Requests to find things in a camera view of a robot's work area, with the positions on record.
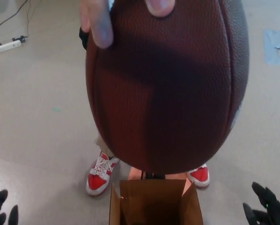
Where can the person's bare hand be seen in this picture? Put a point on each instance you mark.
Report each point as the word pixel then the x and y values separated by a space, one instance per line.
pixel 100 28

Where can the brown leather american football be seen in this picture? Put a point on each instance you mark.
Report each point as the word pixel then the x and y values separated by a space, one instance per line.
pixel 168 93

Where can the blue tape patch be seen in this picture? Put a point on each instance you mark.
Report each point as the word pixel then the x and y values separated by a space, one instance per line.
pixel 271 47

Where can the person's red white sneaker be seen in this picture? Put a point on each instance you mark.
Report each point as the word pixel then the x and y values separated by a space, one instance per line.
pixel 98 180
pixel 199 177

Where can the black power adapter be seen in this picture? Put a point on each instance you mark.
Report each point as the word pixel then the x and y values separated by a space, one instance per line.
pixel 19 39

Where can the open brown cardboard box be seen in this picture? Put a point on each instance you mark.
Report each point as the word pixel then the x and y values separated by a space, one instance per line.
pixel 135 197

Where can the robot right black hand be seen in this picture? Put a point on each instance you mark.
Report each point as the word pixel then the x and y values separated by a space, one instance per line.
pixel 274 213

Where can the person's right red white sneaker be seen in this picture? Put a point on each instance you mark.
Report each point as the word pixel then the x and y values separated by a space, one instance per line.
pixel 98 180

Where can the white power strip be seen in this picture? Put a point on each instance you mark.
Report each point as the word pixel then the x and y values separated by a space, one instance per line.
pixel 4 47

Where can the small black device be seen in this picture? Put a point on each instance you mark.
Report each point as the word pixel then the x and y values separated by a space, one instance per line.
pixel 154 175

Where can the person's black shirt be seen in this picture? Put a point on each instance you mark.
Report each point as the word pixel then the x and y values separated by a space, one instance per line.
pixel 83 38

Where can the person's left red white sneaker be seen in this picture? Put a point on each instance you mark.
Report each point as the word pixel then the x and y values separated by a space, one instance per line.
pixel 199 177

